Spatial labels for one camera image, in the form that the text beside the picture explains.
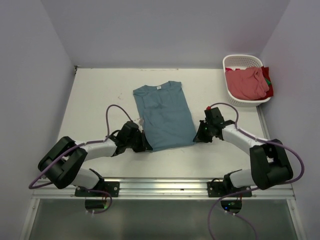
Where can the aluminium table edge rail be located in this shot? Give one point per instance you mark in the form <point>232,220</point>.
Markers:
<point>184,189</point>

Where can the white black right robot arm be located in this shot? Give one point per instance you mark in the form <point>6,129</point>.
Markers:
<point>269,163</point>

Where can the white perforated laundry basket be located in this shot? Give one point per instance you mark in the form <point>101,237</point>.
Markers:
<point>241,62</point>

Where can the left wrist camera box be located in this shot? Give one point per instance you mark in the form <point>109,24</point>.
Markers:
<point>140,121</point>

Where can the pink t shirt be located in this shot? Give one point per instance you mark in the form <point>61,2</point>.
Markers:
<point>246,84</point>

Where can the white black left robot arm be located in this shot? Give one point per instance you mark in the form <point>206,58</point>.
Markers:
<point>62,165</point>

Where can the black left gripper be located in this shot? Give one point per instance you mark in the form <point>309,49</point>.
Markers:
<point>144,144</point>

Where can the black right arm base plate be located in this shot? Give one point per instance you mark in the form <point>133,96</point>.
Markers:
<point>216,189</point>

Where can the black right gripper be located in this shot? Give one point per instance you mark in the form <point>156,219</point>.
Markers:
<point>199,137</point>

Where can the red green patterned cloth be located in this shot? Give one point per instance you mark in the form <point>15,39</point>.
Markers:
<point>270,92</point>

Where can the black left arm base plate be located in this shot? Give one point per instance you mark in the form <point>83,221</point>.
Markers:
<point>102,189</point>

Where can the teal blue t shirt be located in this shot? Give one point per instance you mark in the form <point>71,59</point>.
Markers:
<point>167,120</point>

